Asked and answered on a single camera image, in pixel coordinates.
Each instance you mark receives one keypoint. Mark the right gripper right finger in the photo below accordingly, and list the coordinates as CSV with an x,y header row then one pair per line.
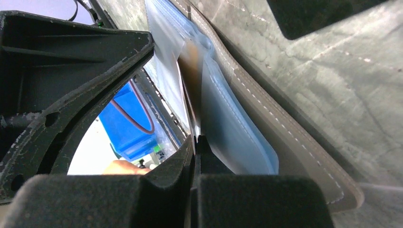
x,y
222,199

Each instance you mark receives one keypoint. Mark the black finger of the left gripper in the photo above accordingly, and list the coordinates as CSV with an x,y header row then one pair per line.
x,y
56,76

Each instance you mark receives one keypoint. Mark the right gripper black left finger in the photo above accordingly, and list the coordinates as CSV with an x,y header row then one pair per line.
x,y
155,200

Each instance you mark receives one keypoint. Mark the grey card holder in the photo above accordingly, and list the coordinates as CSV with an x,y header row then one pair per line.
x,y
298,152

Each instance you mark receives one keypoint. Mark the black card wallet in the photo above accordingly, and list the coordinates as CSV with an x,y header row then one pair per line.
x,y
297,18

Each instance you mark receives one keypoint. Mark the person hand in background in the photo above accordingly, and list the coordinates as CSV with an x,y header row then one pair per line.
x,y
121,167

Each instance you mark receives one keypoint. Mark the blue bin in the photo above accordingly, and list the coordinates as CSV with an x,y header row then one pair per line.
x,y
126,139

